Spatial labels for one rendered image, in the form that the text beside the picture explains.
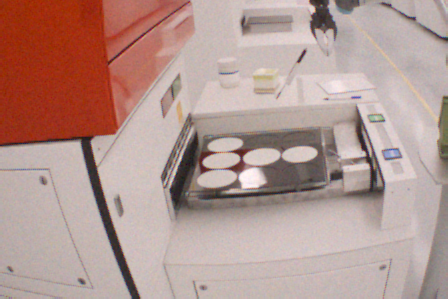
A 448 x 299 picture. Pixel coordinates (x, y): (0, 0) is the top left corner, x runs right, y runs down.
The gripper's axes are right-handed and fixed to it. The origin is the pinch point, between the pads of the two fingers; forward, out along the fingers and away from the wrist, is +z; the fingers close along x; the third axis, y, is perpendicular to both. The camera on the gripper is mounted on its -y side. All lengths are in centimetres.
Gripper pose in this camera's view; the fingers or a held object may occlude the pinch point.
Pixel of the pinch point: (327, 51)
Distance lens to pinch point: 151.4
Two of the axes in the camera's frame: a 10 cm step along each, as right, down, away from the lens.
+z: 0.1, 9.8, -1.9
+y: 1.8, 1.9, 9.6
